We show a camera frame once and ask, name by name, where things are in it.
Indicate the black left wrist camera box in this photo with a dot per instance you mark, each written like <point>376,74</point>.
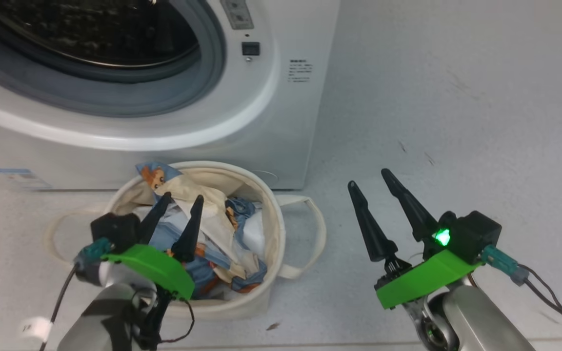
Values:
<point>115,231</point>

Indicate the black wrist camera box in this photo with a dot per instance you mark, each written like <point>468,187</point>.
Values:
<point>115,231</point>
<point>473,234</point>

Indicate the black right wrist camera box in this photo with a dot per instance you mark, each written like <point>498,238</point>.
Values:
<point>473,234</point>

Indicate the blue white garment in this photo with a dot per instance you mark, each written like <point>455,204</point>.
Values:
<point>212,263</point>

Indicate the cream cartoon print cloth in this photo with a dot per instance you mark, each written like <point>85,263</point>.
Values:
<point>208,204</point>

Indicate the white washing machine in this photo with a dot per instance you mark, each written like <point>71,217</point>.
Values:
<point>164,122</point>

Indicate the cream fabric laundry basket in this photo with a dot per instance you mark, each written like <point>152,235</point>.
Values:
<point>271,229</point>

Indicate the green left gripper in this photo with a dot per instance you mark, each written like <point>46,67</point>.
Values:
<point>159,268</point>

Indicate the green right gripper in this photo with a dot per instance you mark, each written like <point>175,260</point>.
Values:
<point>422,282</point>

